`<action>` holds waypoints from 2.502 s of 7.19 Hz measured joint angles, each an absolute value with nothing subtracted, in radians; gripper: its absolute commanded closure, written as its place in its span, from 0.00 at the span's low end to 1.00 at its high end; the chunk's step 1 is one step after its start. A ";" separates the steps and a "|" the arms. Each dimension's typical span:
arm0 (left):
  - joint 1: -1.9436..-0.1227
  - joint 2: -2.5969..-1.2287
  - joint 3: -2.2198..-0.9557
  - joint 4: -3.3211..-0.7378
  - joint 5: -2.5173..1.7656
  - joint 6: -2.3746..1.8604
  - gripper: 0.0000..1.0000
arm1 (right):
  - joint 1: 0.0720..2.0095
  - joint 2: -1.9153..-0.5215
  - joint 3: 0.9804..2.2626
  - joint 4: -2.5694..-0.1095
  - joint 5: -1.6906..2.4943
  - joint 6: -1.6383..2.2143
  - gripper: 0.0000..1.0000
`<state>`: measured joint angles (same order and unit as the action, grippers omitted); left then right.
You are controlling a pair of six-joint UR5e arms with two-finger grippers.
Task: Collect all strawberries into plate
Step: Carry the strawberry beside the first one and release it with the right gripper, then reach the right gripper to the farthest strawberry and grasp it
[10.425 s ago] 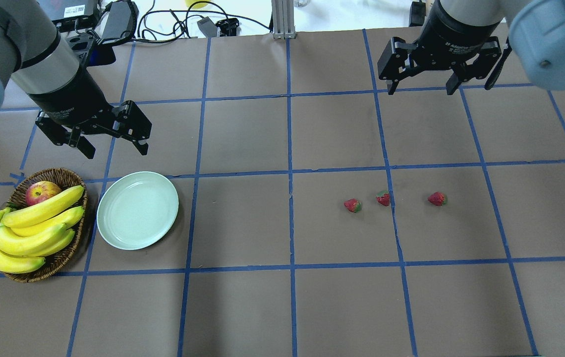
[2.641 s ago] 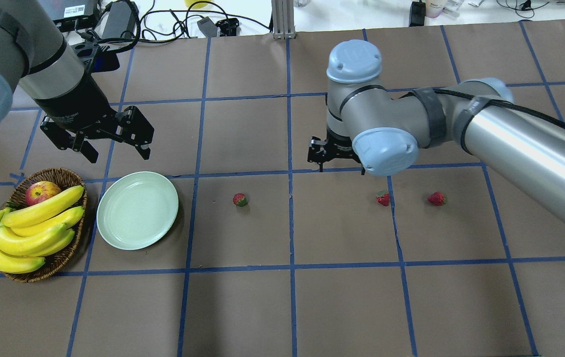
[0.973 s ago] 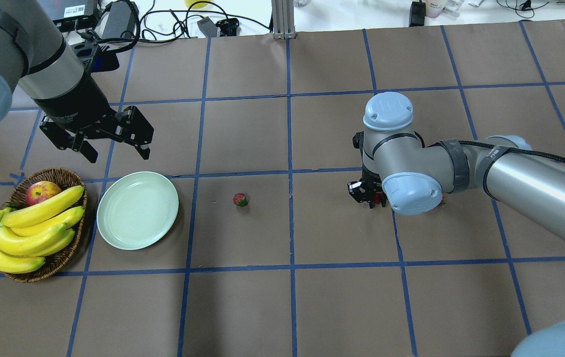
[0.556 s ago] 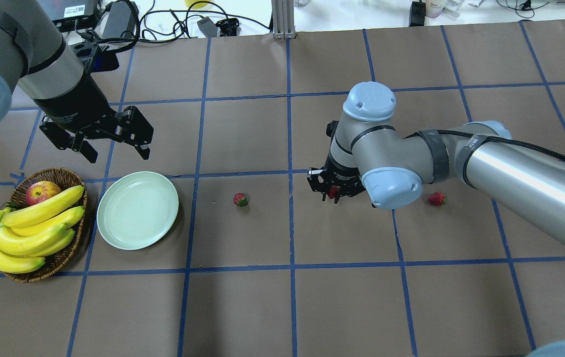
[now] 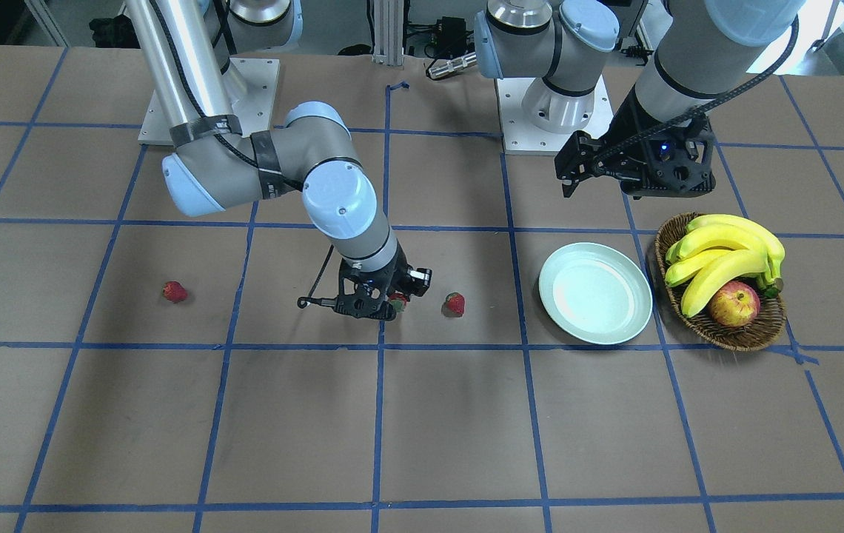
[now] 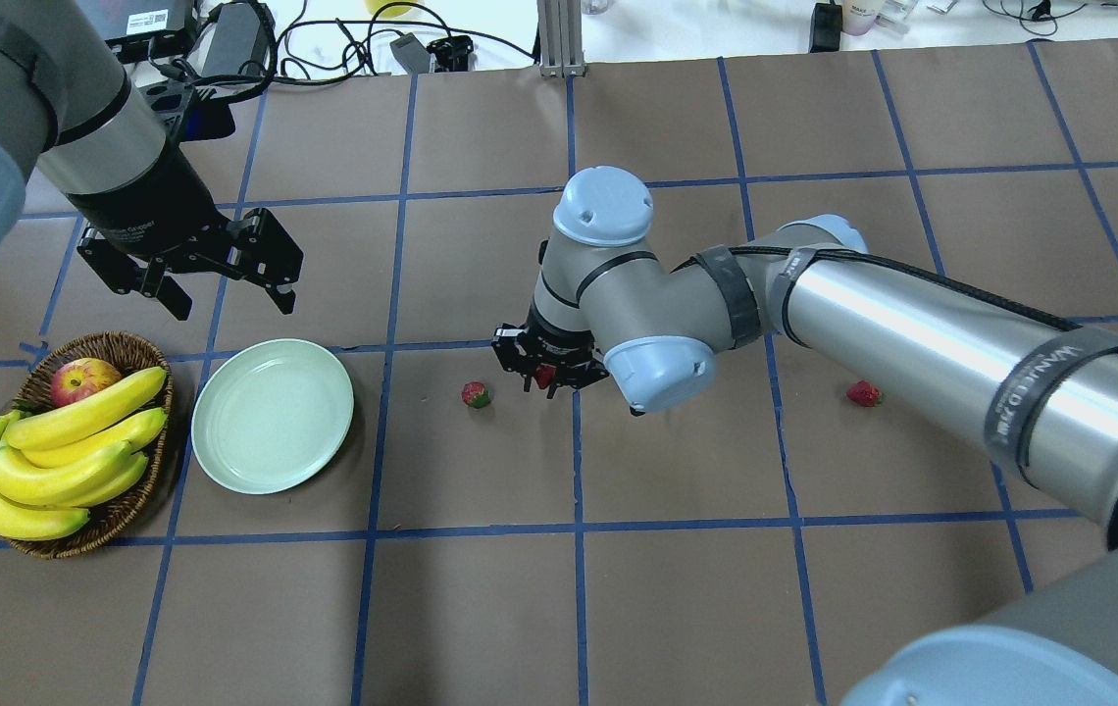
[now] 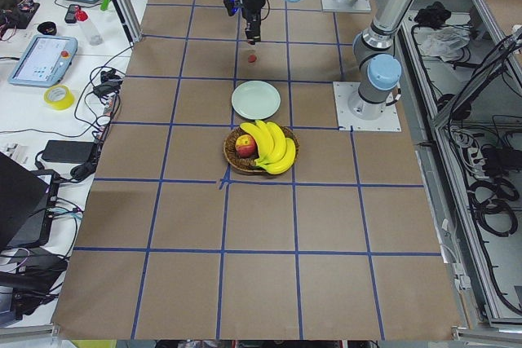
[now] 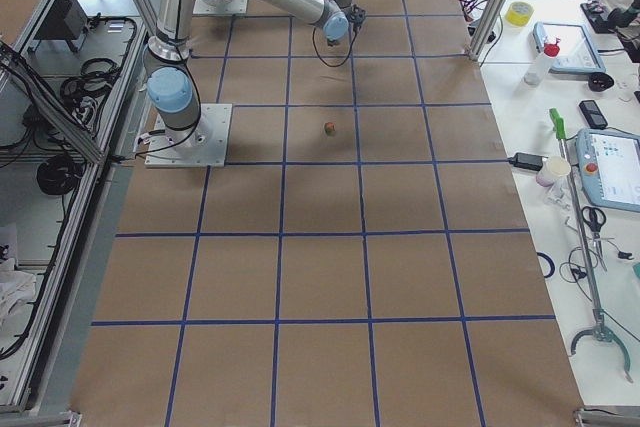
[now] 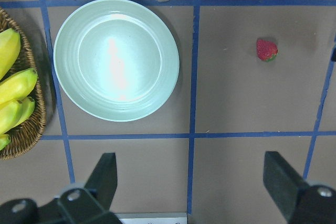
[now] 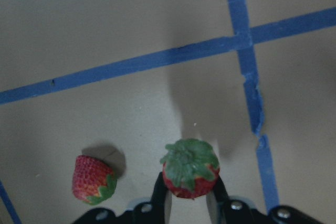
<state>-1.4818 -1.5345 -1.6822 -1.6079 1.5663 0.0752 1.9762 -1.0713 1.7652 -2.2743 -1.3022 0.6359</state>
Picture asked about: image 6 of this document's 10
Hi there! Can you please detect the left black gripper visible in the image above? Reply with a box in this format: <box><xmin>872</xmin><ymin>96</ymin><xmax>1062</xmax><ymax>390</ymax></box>
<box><xmin>76</xmin><ymin>157</ymin><xmax>304</xmax><ymax>321</ymax></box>

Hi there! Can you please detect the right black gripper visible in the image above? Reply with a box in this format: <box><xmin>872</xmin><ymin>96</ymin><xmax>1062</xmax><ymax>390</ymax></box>
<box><xmin>491</xmin><ymin>312</ymin><xmax>610</xmax><ymax>390</ymax></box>

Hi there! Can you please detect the greenish red strawberry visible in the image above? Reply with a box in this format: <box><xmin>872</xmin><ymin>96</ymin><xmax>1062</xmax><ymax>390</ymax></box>
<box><xmin>533</xmin><ymin>365</ymin><xmax>556</xmax><ymax>390</ymax></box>

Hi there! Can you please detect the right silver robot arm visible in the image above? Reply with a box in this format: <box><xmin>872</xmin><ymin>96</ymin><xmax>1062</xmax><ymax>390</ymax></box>
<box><xmin>492</xmin><ymin>166</ymin><xmax>1118</xmax><ymax>705</ymax></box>

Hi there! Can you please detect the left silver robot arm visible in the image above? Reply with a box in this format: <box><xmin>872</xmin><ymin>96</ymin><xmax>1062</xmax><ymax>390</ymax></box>
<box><xmin>0</xmin><ymin>1</ymin><xmax>303</xmax><ymax>319</ymax></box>

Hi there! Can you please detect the light green plate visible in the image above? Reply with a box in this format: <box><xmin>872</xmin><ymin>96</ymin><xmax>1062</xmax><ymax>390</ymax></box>
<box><xmin>191</xmin><ymin>338</ymin><xmax>356</xmax><ymax>495</ymax></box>

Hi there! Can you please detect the brown wicker basket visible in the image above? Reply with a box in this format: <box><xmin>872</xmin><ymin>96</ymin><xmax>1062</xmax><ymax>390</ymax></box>
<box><xmin>0</xmin><ymin>331</ymin><xmax>177</xmax><ymax>561</ymax></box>

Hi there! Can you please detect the red apple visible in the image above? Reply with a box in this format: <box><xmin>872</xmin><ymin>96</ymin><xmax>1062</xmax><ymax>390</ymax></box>
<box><xmin>49</xmin><ymin>357</ymin><xmax>124</xmax><ymax>408</ymax></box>

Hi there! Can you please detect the black power adapter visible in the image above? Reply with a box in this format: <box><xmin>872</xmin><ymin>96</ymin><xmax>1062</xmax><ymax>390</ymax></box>
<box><xmin>199</xmin><ymin>1</ymin><xmax>274</xmax><ymax>79</ymax></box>

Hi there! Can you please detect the yellow banana bunch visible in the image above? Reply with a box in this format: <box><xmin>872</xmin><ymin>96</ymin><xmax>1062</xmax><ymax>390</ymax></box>
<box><xmin>0</xmin><ymin>366</ymin><xmax>168</xmax><ymax>542</ymax></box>

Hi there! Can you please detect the aluminium frame post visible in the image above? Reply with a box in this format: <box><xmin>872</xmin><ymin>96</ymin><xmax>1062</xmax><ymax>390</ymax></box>
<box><xmin>536</xmin><ymin>0</ymin><xmax>587</xmax><ymax>77</ymax></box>

